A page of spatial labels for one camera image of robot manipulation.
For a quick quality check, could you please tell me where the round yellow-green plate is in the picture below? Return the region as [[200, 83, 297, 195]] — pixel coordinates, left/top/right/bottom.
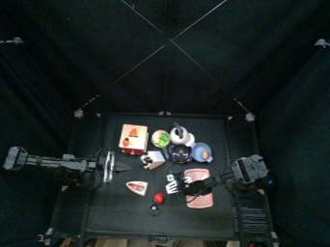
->
[[149, 129, 172, 150]]

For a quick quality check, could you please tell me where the red toy fruit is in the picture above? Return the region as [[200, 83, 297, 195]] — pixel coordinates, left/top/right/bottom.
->
[[152, 192, 165, 206]]

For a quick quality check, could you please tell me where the pink cutting board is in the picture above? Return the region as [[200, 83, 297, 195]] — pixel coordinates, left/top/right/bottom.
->
[[183, 167, 215, 209]]

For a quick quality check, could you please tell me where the triangular toy sandwich slice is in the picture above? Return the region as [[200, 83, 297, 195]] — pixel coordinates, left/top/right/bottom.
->
[[125, 180, 149, 197]]

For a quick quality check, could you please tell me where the small black cup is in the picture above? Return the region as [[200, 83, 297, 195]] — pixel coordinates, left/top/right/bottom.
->
[[148, 203, 162, 215]]

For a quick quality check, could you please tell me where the white box with black marks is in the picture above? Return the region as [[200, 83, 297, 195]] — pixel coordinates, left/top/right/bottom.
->
[[138, 150, 166, 171]]

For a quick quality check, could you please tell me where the wooden box with carrot prints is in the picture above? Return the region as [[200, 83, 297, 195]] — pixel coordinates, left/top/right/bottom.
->
[[117, 123, 149, 156]]

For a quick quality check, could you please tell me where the black toy pan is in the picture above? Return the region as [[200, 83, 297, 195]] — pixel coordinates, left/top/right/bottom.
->
[[165, 143, 193, 164]]

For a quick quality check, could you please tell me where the blue bowl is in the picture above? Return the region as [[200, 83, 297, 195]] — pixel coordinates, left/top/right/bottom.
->
[[189, 142, 213, 164]]

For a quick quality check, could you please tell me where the white cup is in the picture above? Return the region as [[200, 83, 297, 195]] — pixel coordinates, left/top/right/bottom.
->
[[168, 122, 196, 148]]

